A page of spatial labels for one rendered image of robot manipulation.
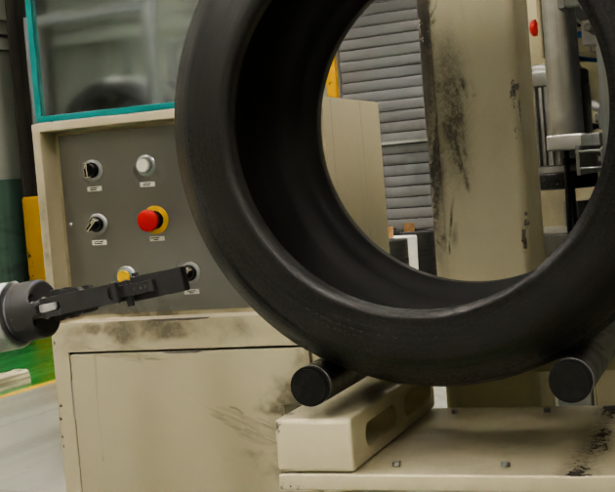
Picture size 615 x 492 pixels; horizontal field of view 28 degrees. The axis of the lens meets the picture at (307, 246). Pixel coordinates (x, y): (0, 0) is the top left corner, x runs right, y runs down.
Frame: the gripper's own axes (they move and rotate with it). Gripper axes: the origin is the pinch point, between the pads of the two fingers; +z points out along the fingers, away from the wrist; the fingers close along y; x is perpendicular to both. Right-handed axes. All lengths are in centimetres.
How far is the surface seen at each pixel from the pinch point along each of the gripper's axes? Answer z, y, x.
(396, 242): -157, 635, 13
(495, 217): 36.3, 27.3, 0.9
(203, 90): 16.3, -12.0, -19.5
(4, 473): -247, 299, 68
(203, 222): 12.1, -10.1, -5.7
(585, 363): 50, -9, 17
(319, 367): 21.4, -8.7, 12.4
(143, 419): -41, 62, 24
